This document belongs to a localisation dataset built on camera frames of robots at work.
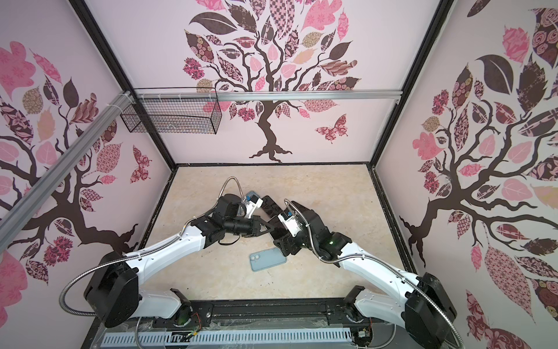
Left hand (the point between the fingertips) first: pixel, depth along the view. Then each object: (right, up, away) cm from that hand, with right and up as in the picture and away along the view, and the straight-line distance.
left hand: (273, 232), depth 76 cm
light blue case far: (-8, +14, -1) cm, 16 cm away
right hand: (+3, -1, +2) cm, 4 cm away
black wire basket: (-46, +51, +19) cm, 71 cm away
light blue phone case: (-3, -13, +12) cm, 18 cm away
